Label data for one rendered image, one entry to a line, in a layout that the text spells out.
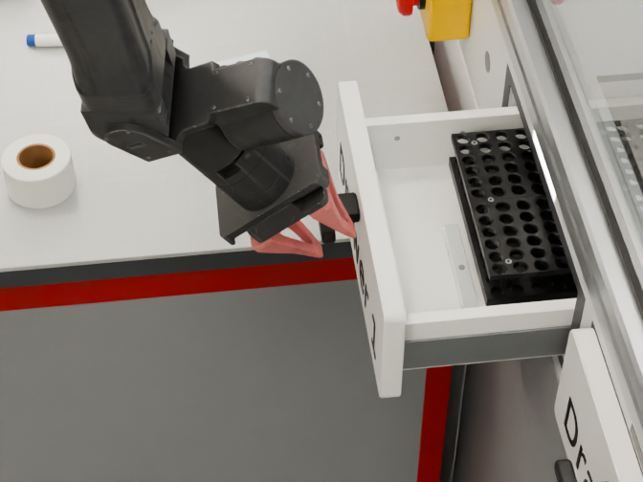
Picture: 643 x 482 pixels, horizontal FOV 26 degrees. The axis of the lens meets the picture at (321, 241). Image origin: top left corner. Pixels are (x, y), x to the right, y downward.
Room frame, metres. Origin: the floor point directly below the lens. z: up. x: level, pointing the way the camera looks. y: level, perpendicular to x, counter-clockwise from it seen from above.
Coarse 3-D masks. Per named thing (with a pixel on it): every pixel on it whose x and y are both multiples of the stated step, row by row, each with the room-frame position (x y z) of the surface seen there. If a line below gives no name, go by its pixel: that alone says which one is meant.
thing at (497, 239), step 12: (456, 144) 0.93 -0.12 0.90; (468, 144) 0.93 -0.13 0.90; (456, 156) 0.92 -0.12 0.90; (468, 156) 0.92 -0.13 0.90; (468, 168) 0.90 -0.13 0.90; (480, 168) 0.90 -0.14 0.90; (468, 180) 0.88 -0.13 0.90; (480, 180) 0.88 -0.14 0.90; (468, 192) 0.87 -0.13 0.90; (480, 192) 0.87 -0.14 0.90; (480, 204) 0.85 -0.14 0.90; (480, 216) 0.84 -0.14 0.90; (492, 216) 0.84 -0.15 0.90; (480, 228) 0.82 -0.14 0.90; (492, 228) 0.83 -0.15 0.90; (480, 240) 0.81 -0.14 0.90; (492, 240) 0.81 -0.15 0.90; (492, 252) 0.80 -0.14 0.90; (504, 252) 0.80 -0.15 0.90; (492, 264) 0.78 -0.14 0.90; (504, 264) 0.78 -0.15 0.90; (492, 276) 0.77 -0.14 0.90; (504, 276) 0.77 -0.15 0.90
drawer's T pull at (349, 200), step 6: (342, 198) 0.85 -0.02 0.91; (348, 198) 0.85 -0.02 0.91; (354, 198) 0.85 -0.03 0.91; (348, 204) 0.84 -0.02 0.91; (354, 204) 0.84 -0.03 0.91; (348, 210) 0.83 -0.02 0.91; (354, 210) 0.83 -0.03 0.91; (354, 216) 0.83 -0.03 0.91; (354, 222) 0.83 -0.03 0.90; (324, 228) 0.81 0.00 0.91; (330, 228) 0.81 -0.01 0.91; (324, 234) 0.81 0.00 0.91; (330, 234) 0.81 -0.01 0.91; (324, 240) 0.80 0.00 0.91; (330, 240) 0.80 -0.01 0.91
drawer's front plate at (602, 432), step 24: (576, 336) 0.68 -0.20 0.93; (576, 360) 0.67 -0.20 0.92; (600, 360) 0.66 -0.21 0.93; (576, 384) 0.66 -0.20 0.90; (600, 384) 0.64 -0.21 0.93; (576, 408) 0.65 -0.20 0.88; (600, 408) 0.61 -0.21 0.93; (600, 432) 0.60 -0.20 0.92; (624, 432) 0.59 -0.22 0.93; (576, 456) 0.63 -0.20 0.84; (600, 456) 0.59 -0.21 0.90; (624, 456) 0.57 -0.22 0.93; (600, 480) 0.58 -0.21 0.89; (624, 480) 0.55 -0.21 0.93
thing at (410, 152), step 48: (384, 144) 0.96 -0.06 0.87; (432, 144) 0.97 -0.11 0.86; (384, 192) 0.93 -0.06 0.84; (432, 192) 0.93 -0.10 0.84; (432, 240) 0.87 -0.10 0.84; (432, 288) 0.81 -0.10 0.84; (480, 288) 0.81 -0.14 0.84; (432, 336) 0.73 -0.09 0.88; (480, 336) 0.73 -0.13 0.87; (528, 336) 0.73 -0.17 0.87
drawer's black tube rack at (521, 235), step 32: (480, 160) 0.91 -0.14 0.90; (512, 160) 0.94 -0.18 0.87; (512, 192) 0.87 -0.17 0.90; (544, 192) 0.87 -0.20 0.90; (512, 224) 0.83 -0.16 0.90; (544, 224) 0.83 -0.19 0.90; (480, 256) 0.82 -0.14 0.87; (512, 256) 0.82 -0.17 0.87; (544, 256) 0.79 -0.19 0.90; (512, 288) 0.78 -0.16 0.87; (544, 288) 0.78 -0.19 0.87; (576, 288) 0.78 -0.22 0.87
